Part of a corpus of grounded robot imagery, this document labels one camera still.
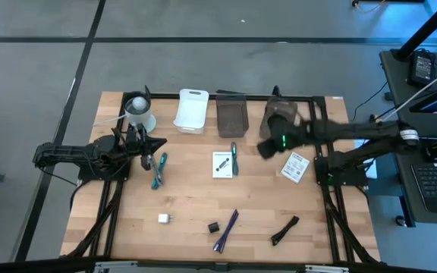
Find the black side desk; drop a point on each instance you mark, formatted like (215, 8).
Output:
(400, 95)

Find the black power adapter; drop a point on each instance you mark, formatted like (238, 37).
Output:
(422, 68)

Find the white plastic bin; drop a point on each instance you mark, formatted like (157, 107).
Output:
(191, 110)

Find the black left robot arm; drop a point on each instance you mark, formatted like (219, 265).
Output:
(70, 151)

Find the white thin rod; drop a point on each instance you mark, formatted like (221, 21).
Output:
(423, 90)

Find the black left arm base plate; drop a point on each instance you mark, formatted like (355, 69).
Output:
(89, 174)

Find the black crossbar with silver brackets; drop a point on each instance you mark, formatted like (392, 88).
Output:
(32, 265)

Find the black caster wheel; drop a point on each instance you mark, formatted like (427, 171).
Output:
(400, 220)

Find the white box with adapter print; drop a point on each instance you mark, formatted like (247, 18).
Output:
(222, 165)

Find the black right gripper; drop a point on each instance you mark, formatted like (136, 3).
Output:
(285, 132)

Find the white wall charger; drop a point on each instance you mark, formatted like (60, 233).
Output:
(163, 218)

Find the black wall charger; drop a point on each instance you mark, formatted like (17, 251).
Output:
(214, 227)

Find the black aluminium table frame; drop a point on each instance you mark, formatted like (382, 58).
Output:
(165, 95)

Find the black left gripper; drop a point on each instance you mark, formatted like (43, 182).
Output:
(139, 144)

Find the dark grey plastic bin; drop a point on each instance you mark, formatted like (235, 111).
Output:
(232, 115)
(279, 106)

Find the black diagonal pole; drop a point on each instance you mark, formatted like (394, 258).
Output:
(427, 28)

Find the white labelled packet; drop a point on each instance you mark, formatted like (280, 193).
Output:
(295, 167)

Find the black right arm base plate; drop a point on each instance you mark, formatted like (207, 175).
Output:
(355, 178)

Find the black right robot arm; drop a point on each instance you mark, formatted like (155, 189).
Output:
(355, 130)

